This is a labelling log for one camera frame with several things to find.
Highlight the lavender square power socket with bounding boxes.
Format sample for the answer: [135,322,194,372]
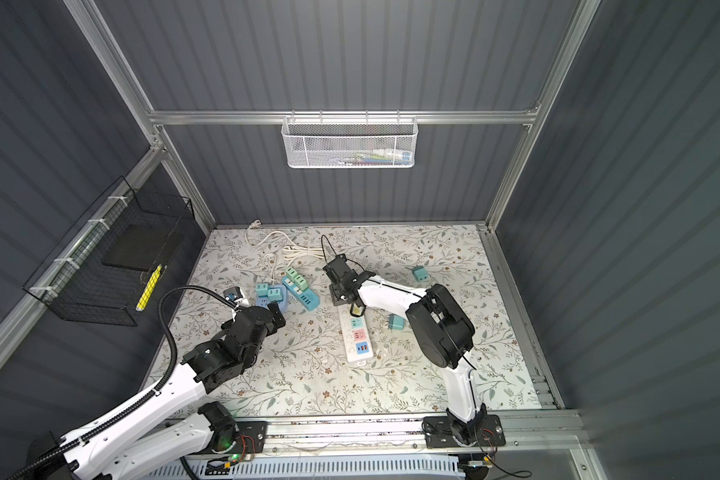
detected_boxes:
[254,283,288,312]

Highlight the teal power strip with USB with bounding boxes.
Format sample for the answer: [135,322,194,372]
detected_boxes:
[282,271,320,311]

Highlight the white long power strip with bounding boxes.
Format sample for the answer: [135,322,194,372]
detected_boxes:
[338,305,375,367]

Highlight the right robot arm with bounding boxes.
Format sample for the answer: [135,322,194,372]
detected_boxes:
[323,254,487,432]

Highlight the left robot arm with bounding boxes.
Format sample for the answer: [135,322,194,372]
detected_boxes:
[14,303,286,479]

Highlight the yellow marker in basket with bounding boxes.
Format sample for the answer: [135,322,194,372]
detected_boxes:
[135,264,164,312]

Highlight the pens in white basket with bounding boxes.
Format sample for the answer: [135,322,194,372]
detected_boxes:
[331,148,414,167]

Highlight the black pad in basket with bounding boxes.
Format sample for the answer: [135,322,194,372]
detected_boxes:
[101,224,182,272]

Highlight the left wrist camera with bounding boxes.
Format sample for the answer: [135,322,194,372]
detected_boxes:
[222,286,245,306]

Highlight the white bundled power cable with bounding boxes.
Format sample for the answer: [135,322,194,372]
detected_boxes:
[243,219,337,281]

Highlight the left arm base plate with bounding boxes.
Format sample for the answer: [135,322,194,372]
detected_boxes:
[201,421,269,455]

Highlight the white wire wall basket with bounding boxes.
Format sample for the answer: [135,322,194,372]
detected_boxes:
[281,118,419,169]

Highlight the black wire side basket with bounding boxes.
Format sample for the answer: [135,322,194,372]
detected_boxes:
[23,182,196,327]

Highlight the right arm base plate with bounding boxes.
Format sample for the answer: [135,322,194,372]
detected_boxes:
[422,415,506,449]

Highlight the black corrugated cable hose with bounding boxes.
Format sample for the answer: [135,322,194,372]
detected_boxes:
[5,285,235,480]

